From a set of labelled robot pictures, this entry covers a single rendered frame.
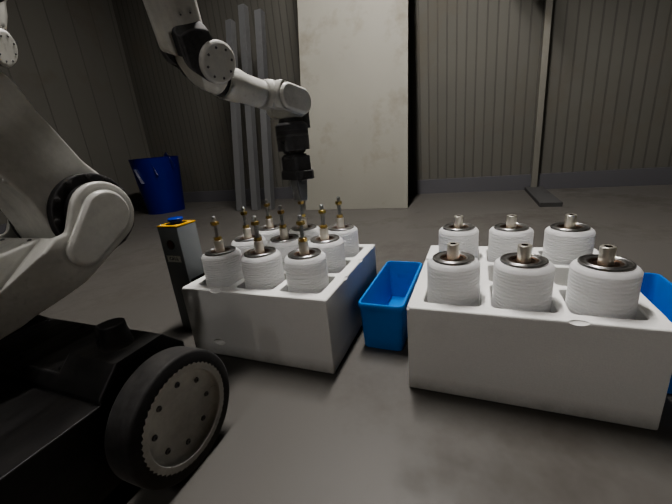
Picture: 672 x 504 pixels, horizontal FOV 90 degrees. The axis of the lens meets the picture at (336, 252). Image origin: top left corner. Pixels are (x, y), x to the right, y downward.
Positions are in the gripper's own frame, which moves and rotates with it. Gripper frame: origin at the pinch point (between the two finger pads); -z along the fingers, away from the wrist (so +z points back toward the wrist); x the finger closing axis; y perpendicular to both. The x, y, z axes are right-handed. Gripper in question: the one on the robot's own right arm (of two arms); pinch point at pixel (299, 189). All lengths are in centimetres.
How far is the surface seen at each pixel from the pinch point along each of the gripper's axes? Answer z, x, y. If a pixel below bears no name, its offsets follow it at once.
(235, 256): -12.4, 7.3, -24.1
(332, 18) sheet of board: 99, -140, 122
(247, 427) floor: -36, 35, -36
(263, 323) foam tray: -25.6, 19.8, -24.5
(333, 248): -12.7, 21.0, -4.3
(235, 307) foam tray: -22.3, 14.0, -28.3
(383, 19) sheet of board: 91, -107, 141
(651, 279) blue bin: -26, 68, 53
